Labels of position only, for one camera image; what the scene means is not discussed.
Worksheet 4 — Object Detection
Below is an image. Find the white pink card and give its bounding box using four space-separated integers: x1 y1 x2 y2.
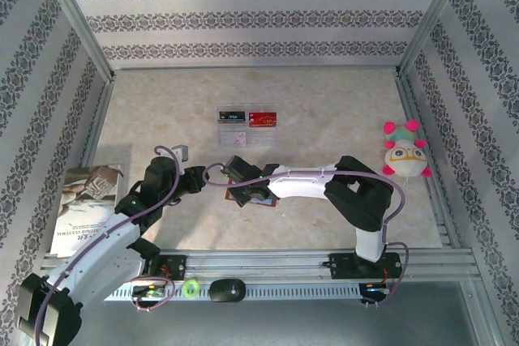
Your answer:
218 131 248 147

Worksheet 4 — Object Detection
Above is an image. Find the brown leather card holder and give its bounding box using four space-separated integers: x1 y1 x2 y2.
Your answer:
225 175 280 210

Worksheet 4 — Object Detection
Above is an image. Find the red VIP card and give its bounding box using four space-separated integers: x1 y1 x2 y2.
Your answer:
247 111 278 129

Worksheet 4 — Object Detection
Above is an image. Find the black VIP card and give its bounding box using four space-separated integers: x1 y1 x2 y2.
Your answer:
217 110 247 125

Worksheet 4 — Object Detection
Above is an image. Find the clear acrylic card stand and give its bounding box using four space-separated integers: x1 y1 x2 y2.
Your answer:
217 105 281 149

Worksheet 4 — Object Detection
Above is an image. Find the beige paperback book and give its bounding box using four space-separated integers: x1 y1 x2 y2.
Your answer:
49 163 125 258

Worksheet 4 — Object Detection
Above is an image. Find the black computer mouse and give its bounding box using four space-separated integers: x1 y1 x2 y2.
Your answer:
208 278 247 303

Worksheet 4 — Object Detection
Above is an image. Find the white pink plush toy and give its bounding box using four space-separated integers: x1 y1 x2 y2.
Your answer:
382 119 433 180

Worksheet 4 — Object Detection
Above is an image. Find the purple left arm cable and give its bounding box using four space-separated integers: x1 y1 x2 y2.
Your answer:
32 144 182 345

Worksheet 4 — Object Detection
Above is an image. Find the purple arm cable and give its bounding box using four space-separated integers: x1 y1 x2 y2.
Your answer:
201 162 410 309
32 144 182 345

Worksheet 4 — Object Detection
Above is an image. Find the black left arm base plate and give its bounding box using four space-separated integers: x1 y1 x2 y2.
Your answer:
148 254 187 282

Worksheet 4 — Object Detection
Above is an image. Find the aluminium side rail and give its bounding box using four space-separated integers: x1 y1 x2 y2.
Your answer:
79 78 117 169
395 72 465 250

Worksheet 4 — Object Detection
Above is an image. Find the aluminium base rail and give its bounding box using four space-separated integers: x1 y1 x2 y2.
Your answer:
38 246 482 280

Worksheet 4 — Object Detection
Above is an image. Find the aluminium rear rail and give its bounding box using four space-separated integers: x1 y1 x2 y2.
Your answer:
113 65 401 74

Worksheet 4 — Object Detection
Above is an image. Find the perforated metal cable tray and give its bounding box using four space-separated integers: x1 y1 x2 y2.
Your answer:
109 283 362 302

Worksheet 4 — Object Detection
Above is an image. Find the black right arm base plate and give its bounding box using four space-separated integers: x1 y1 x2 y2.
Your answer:
328 252 402 278

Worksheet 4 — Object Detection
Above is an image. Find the aluminium frame post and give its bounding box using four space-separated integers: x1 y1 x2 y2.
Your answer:
34 0 115 83
399 0 478 78

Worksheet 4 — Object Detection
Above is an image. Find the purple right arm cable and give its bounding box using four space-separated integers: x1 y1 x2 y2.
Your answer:
201 162 410 309

